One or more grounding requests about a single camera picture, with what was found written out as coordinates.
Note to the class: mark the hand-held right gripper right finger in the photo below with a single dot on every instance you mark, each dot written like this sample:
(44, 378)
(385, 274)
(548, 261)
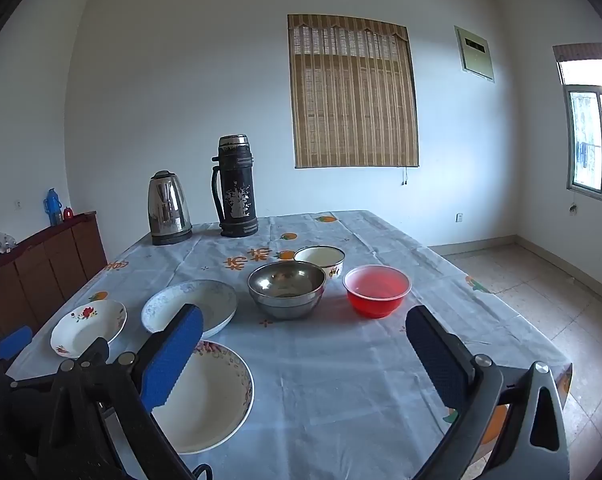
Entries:
(438, 360)

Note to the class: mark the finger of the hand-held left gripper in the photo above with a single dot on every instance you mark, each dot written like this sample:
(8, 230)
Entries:
(13, 342)

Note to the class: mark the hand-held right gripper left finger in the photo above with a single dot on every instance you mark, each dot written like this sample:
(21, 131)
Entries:
(173, 355)

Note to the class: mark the white red-flower plate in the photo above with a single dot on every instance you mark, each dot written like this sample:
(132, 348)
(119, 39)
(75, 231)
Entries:
(88, 327)

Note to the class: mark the red plastic bowl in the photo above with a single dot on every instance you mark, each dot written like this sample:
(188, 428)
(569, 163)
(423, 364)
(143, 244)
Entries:
(376, 292)

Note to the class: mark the stainless steel bowl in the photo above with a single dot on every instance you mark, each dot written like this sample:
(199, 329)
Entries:
(286, 287)

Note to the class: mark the white enamel bowl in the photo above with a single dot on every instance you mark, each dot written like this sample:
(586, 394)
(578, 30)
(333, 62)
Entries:
(318, 256)

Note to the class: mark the white pink-rimmed plate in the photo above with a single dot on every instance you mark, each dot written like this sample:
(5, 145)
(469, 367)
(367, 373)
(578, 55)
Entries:
(206, 405)

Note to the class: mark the clear plastic bag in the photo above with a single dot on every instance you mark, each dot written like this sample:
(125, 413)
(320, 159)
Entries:
(5, 241)

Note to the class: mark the white blue-patterned plate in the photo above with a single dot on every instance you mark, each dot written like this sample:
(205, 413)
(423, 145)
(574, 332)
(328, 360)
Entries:
(213, 302)

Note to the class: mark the brown wooden sideboard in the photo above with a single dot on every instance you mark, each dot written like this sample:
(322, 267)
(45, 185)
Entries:
(46, 270)

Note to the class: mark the light blue printed tablecloth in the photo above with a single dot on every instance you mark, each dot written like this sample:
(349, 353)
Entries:
(331, 370)

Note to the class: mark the blue thermos jug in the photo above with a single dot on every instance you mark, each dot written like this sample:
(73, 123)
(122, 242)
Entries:
(52, 207)

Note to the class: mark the small red jar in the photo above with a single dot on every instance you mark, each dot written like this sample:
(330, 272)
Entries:
(68, 214)

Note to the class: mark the stainless steel electric kettle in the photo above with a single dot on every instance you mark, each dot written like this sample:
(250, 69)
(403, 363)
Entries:
(168, 210)

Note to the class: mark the black thermos flask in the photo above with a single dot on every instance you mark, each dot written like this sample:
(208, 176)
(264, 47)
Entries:
(237, 190)

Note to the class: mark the glass window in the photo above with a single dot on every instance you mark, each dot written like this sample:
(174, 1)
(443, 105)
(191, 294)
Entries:
(588, 145)

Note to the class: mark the bamboo window blind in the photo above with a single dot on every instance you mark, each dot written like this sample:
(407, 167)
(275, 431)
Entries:
(351, 95)

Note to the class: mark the rolled bamboo blind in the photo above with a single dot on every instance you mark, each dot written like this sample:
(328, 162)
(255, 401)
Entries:
(586, 52)

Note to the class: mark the white wall panel box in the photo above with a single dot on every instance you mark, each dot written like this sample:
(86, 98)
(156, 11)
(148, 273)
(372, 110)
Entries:
(475, 54)

